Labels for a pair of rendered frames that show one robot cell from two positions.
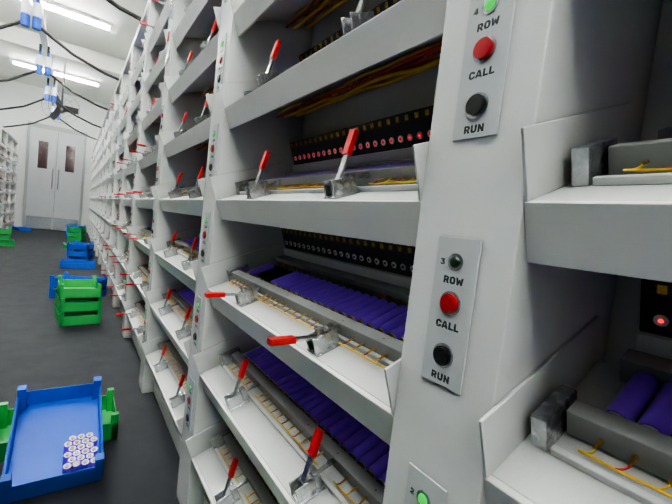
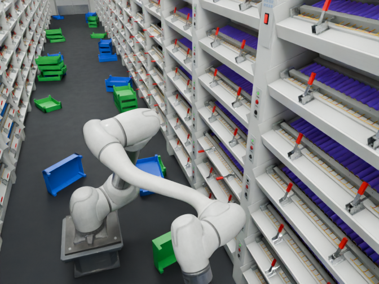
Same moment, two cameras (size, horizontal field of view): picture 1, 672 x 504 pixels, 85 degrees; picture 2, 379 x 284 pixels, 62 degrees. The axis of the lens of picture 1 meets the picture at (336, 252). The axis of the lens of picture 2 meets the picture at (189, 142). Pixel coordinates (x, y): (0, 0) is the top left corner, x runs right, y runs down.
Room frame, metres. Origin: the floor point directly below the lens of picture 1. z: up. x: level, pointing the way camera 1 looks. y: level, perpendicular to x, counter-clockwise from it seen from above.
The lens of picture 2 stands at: (-0.82, -0.17, 1.55)
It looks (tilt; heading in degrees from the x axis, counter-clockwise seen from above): 31 degrees down; 17
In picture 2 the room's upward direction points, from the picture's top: straight up
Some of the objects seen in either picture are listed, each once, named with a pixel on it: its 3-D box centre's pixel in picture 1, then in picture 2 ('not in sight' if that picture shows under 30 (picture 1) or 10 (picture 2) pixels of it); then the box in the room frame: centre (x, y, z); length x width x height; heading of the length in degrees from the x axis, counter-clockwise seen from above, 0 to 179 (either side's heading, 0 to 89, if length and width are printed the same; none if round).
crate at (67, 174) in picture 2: not in sight; (65, 173); (0.78, 1.31, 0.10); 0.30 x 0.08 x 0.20; 163
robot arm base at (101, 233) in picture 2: not in sight; (89, 228); (0.23, 0.72, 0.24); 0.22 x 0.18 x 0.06; 32
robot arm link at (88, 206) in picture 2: not in sight; (87, 206); (0.25, 0.73, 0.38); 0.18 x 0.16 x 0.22; 148
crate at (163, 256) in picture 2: not in sight; (179, 245); (0.38, 0.25, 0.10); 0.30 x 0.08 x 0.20; 141
